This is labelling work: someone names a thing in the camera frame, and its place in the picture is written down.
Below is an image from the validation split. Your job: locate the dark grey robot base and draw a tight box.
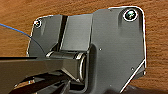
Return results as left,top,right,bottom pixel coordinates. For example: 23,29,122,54
26,6,148,93

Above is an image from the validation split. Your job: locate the small base bolt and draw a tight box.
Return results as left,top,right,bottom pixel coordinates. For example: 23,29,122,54
33,19,43,29

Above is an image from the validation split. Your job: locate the large shiny base bolt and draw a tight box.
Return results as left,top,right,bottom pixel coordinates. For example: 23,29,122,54
122,7,139,23

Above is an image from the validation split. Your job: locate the thin blue cable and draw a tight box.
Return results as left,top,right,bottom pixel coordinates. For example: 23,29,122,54
0,23,45,56

